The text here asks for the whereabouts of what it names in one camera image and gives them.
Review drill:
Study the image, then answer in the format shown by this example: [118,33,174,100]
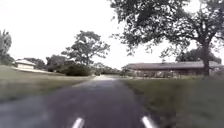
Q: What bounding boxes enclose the tall spreading tree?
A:
[61,30,111,68]

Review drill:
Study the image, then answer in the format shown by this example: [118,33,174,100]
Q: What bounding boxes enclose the grey asphalt path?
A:
[0,75,158,128]

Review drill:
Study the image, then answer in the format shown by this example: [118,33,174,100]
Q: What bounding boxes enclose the dark bushes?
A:
[45,54,122,77]

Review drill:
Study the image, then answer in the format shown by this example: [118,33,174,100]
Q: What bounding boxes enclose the long low building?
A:
[121,60,224,78]

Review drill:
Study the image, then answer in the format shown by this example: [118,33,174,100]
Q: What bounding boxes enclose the robot's own part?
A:
[71,117,86,128]
[140,115,157,128]

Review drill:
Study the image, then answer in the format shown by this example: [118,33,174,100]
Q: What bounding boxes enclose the grass field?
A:
[0,64,94,103]
[121,75,224,128]

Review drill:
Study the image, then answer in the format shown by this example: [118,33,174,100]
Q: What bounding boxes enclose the small pale building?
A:
[13,58,37,71]

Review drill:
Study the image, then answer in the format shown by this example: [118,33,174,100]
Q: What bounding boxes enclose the large dark tree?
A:
[108,0,224,78]

